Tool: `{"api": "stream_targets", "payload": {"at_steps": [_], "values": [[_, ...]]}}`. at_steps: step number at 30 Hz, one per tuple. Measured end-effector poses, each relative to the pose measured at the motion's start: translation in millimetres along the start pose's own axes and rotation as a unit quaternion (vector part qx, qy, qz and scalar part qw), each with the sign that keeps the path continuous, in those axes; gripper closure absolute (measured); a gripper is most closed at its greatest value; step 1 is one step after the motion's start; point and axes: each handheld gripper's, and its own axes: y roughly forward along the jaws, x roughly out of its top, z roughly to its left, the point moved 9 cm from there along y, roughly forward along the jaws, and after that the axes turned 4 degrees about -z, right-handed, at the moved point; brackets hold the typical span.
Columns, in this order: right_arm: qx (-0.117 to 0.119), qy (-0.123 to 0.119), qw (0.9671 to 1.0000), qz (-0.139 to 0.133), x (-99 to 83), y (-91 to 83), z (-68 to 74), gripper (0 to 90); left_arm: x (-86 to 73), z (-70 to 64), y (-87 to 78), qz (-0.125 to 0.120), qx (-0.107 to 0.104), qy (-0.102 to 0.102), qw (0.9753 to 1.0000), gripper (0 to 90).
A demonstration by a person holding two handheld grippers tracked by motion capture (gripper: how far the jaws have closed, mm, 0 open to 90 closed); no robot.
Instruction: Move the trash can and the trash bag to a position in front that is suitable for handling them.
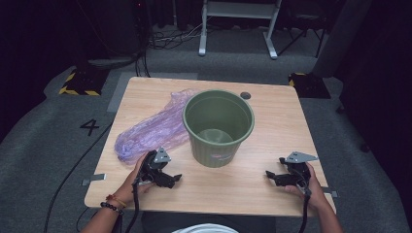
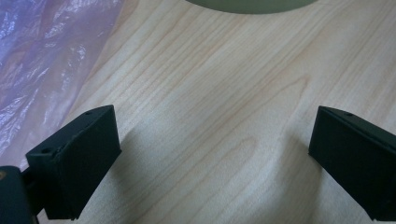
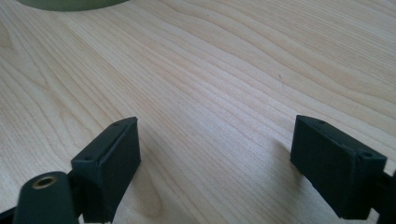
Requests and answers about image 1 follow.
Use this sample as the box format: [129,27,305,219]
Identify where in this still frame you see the black bead bracelet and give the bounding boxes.
[99,201,124,216]

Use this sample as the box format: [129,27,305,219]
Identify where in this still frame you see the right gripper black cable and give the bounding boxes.
[297,188,313,233]

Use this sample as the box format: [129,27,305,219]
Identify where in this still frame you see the grey metal table bracket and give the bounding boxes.
[322,186,338,198]
[81,173,107,186]

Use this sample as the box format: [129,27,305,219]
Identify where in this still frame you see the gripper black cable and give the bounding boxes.
[297,188,313,233]
[124,179,141,233]

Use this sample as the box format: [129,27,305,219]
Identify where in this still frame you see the person's right hand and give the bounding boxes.
[284,162,330,212]

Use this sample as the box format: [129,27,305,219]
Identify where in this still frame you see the orange string bracelet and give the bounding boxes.
[106,193,128,208]

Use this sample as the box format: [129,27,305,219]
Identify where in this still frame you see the black equipment stand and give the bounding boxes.
[74,0,152,71]

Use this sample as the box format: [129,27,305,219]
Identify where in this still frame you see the long black floor cable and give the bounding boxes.
[43,119,115,233]

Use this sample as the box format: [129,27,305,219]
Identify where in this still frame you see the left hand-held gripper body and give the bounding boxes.
[138,147,173,187]

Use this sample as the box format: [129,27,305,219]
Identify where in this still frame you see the grey pillar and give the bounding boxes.
[311,0,373,79]

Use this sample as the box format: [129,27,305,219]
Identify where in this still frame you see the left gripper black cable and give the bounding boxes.
[124,179,141,233]

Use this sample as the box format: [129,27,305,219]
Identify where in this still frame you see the black folding stand legs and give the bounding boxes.
[276,13,328,59]

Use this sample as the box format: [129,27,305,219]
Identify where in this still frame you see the green plastic bin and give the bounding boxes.
[182,89,256,169]

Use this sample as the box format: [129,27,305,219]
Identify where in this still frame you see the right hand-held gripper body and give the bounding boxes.
[280,150,319,188]

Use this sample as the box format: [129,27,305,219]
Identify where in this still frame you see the bundle of floor cables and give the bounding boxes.
[147,22,208,51]

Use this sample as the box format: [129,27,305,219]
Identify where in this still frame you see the person's left hand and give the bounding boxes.
[113,150,155,207]

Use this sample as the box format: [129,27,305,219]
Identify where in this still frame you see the white desk frame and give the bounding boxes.
[197,0,283,60]

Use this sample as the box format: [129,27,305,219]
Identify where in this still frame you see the purple plastic trash bag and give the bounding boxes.
[114,89,197,165]

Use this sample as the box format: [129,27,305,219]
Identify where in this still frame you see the black yellow striped base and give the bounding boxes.
[288,72,331,100]
[58,67,110,97]

